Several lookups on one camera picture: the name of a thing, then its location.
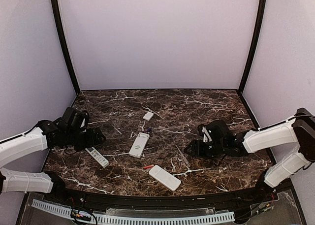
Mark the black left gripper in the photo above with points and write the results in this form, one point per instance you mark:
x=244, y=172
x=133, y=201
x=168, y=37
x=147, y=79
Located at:
x=91, y=142

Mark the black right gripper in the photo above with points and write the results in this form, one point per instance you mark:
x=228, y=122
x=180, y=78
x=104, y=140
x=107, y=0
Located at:
x=197, y=149

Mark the small white buttoned remote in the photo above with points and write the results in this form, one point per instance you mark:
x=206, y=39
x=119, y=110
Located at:
x=98, y=156

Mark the red blue battery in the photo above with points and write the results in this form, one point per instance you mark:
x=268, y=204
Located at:
x=148, y=167

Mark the white TCL remote control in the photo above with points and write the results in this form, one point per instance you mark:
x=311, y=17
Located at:
x=139, y=145

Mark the white battery cover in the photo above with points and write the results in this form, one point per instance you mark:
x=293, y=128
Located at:
x=148, y=116

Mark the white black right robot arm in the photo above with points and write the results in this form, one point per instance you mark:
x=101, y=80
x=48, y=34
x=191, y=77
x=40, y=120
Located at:
x=217, y=140

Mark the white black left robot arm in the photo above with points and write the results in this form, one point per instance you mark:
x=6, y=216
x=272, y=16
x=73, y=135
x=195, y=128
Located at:
x=69, y=130

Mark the white remote face down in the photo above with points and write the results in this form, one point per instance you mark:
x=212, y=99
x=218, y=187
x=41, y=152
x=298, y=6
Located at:
x=164, y=177

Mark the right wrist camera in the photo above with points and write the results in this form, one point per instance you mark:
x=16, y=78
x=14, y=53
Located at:
x=205, y=133

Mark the black front rail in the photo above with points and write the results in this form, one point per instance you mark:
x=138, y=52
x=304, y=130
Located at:
x=96, y=201

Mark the white slotted cable duct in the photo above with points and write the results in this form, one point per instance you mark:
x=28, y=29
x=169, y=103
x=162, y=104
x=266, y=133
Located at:
x=135, y=217

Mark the black left corner post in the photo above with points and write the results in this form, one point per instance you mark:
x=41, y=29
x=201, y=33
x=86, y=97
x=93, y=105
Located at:
x=64, y=47

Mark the black corner post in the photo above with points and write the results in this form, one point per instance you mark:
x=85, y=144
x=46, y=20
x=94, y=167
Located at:
x=253, y=46
x=64, y=47

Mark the black right corner post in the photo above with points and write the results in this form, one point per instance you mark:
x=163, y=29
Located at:
x=253, y=46

